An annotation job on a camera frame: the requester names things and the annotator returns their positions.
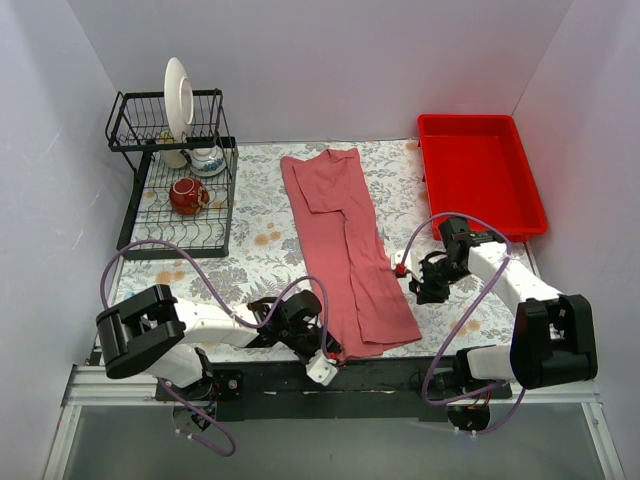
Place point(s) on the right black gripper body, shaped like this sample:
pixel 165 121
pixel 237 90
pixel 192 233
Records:
pixel 427 275

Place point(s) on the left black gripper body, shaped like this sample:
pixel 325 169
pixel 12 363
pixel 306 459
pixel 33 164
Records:
pixel 314 347

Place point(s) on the pink red t shirt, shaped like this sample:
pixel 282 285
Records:
pixel 336 225

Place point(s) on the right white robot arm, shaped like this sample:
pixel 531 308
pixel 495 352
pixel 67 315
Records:
pixel 553 340

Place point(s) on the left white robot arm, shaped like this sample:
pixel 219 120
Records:
pixel 160 334

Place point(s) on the floral table mat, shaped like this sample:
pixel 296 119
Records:
pixel 264 253

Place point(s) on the red plastic bin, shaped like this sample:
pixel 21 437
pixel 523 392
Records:
pixel 477 165

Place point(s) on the red ceramic bowl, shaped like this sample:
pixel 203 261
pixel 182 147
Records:
pixel 188 196

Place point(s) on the blue white floral teapot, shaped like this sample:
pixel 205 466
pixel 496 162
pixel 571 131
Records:
pixel 205 162

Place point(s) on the white ceramic plate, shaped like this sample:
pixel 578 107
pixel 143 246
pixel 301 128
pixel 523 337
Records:
pixel 179 100

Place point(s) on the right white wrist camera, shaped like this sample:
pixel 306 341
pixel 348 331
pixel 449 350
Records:
pixel 405 264

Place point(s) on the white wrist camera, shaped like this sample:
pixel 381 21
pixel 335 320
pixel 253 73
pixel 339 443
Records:
pixel 405 264
pixel 321 369

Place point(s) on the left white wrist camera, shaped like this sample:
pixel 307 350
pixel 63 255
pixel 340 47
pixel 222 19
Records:
pixel 321 369

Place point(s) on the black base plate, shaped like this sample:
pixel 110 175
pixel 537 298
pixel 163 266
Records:
pixel 364 389

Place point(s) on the black wire dish rack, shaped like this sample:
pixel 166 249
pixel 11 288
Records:
pixel 134 122

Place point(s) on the aluminium frame rail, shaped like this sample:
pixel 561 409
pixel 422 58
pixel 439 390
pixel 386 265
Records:
pixel 89 386

